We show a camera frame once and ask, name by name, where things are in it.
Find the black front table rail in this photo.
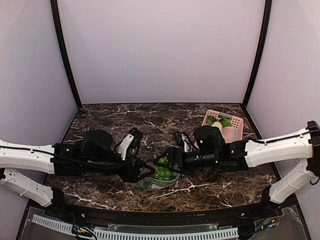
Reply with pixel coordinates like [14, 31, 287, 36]
[48, 203, 271, 227]

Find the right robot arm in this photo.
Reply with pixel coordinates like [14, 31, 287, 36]
[153, 121, 320, 205]

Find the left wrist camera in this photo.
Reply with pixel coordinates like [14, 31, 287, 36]
[114, 127, 143, 161]

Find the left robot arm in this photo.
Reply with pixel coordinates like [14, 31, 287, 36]
[0, 128, 155, 207]

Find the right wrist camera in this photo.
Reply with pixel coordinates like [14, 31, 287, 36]
[172, 131, 196, 153]

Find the right black frame post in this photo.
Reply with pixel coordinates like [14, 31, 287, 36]
[242, 0, 273, 111]

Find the pink plastic basket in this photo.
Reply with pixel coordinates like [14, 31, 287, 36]
[202, 109, 244, 143]

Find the clear zip top bag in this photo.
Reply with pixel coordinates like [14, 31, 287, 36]
[135, 172, 180, 191]

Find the green grape bunch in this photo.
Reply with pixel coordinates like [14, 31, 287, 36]
[153, 156, 174, 182]

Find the left black frame post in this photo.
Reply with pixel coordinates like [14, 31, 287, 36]
[49, 0, 83, 109]

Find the white slotted cable duct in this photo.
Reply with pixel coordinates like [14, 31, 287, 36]
[31, 214, 239, 240]

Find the black frame post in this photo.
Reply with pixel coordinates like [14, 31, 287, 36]
[242, 0, 273, 111]
[49, 0, 83, 109]

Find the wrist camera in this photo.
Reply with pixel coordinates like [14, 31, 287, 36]
[114, 127, 143, 161]
[172, 131, 196, 153]

